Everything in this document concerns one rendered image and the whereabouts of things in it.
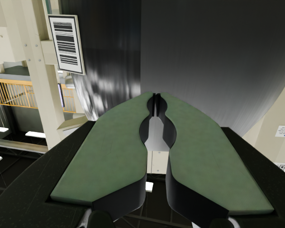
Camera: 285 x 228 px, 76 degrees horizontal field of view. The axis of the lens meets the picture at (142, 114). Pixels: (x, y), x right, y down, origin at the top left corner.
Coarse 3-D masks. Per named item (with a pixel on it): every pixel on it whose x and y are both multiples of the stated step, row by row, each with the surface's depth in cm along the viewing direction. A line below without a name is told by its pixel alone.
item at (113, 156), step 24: (144, 96) 11; (96, 120) 9; (120, 120) 8; (144, 120) 9; (96, 144) 7; (120, 144) 7; (144, 144) 7; (72, 168) 6; (96, 168) 6; (120, 168) 6; (144, 168) 6; (72, 192) 5; (96, 192) 5; (120, 192) 6; (144, 192) 6; (120, 216) 6
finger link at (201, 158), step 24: (168, 96) 11; (168, 120) 9; (192, 120) 9; (168, 144) 9; (192, 144) 7; (216, 144) 7; (168, 168) 7; (192, 168) 6; (216, 168) 6; (240, 168) 6; (168, 192) 6; (192, 192) 5; (216, 192) 5; (240, 192) 5; (192, 216) 6; (216, 216) 5
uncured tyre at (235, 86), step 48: (96, 0) 17; (144, 0) 16; (192, 0) 16; (240, 0) 16; (96, 48) 19; (144, 48) 18; (192, 48) 18; (240, 48) 18; (96, 96) 22; (192, 96) 21; (240, 96) 21
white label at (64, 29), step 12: (60, 24) 19; (72, 24) 18; (60, 36) 20; (72, 36) 19; (60, 48) 20; (72, 48) 20; (60, 60) 21; (72, 60) 20; (72, 72) 21; (84, 72) 21
